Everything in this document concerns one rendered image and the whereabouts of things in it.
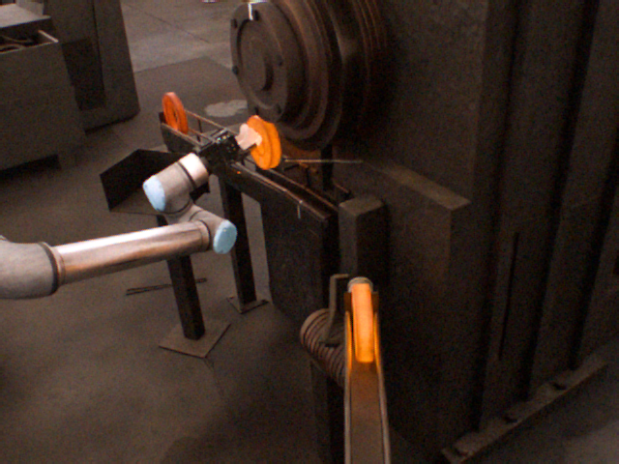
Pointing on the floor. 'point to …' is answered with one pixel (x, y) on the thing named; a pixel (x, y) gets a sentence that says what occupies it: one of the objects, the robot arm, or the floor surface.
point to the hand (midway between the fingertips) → (262, 135)
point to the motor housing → (327, 385)
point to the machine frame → (480, 214)
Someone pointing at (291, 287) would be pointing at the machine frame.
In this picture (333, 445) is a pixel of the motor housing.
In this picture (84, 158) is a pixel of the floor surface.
